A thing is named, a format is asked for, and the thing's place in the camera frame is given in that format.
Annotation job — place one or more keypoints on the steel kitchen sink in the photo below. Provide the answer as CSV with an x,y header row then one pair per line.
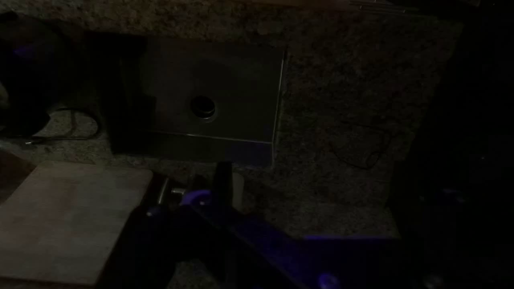
x,y
234,80

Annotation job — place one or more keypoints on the sink drain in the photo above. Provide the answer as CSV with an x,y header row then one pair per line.
x,y
202,106

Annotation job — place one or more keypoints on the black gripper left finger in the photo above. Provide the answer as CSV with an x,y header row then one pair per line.
x,y
144,241

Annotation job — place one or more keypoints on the wooden cutting board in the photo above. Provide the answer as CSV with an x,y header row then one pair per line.
x,y
64,218

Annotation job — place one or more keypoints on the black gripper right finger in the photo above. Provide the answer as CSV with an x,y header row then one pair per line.
x,y
223,186

